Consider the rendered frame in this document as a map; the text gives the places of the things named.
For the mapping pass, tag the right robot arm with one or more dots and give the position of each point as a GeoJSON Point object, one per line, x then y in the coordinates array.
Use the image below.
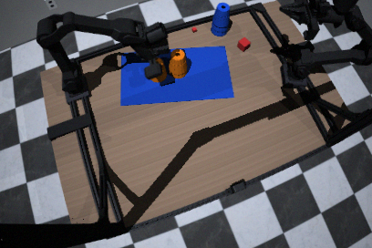
{"type": "Point", "coordinates": [361, 54]}

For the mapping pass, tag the blue cup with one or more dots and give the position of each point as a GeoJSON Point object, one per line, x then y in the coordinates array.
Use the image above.
{"type": "Point", "coordinates": [221, 16]}
{"type": "Point", "coordinates": [219, 33]}
{"type": "Point", "coordinates": [219, 29]}

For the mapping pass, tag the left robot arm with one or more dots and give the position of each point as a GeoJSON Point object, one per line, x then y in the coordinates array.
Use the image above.
{"type": "Point", "coordinates": [120, 29]}

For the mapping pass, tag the orange cup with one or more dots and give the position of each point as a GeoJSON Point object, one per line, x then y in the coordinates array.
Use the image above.
{"type": "Point", "coordinates": [177, 65]}
{"type": "Point", "coordinates": [164, 75]}
{"type": "Point", "coordinates": [178, 76]}

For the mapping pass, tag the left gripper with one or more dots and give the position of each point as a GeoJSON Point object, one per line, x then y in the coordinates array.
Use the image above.
{"type": "Point", "coordinates": [154, 69]}

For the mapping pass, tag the blue flat mat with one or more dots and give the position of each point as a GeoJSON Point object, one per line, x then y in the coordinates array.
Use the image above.
{"type": "Point", "coordinates": [208, 77]}

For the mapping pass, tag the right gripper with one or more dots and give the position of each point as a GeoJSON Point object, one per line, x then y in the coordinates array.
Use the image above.
{"type": "Point", "coordinates": [300, 15]}

